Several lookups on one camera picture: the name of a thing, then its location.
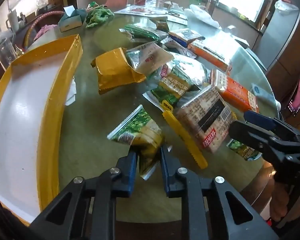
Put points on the printed paper brochure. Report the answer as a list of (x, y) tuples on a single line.
[(150, 11)]

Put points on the yellow bag clip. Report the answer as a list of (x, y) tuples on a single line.
[(182, 137)]

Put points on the clear plastic bag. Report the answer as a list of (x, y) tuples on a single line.
[(42, 2)]

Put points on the white plastic bag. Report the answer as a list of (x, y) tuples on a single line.
[(202, 16)]

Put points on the pink hula hoop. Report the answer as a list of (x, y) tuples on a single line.
[(38, 17)]

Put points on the person's right hand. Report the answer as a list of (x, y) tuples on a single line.
[(280, 200)]

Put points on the long orange cracker pack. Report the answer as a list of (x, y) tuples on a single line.
[(210, 56)]

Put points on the teal tissue box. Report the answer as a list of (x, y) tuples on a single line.
[(70, 22)]

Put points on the red round paddle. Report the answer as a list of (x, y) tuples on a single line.
[(117, 0)]

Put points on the blue white snack packet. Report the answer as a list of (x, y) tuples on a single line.
[(186, 36)]

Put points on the tiny green packet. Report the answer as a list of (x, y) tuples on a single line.
[(93, 4)]

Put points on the beige silver snack packet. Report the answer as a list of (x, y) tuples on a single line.
[(150, 57)]

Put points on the gold snack bag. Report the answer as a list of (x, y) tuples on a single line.
[(115, 72)]

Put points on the metal thermos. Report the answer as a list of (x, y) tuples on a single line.
[(211, 5)]

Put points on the yellow cardboard tray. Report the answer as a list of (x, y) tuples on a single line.
[(25, 120)]

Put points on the clear plastic cup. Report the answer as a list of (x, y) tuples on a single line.
[(5, 53)]

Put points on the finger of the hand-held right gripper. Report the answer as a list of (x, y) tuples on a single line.
[(255, 117), (245, 132)]

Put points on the small glass bottle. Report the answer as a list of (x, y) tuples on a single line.
[(160, 2)]

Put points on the grey refrigerator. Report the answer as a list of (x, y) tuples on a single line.
[(282, 37)]

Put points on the white tissue paper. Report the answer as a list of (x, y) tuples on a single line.
[(71, 92)]

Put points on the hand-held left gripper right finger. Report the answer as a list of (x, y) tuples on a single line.
[(166, 170)]

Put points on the orange cracker box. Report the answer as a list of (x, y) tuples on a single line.
[(237, 92)]

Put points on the small cardboard box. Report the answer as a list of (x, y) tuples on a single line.
[(171, 4)]

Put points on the green cloth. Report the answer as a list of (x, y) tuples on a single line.
[(98, 16)]

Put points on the crumpled plastic bag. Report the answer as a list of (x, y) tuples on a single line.
[(286, 3)]

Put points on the small brown snack packet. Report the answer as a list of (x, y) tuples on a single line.
[(162, 26)]

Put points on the small green yellow snack packet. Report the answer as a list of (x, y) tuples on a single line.
[(242, 150)]

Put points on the white tumbler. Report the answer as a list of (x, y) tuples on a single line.
[(12, 20)]

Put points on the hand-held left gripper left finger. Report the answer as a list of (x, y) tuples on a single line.
[(131, 170)]

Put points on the black eyeglasses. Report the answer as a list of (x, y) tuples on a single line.
[(174, 13)]

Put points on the pink cloth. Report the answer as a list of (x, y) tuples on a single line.
[(43, 31)]

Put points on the green striped snack packet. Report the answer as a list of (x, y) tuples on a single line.
[(140, 32)]

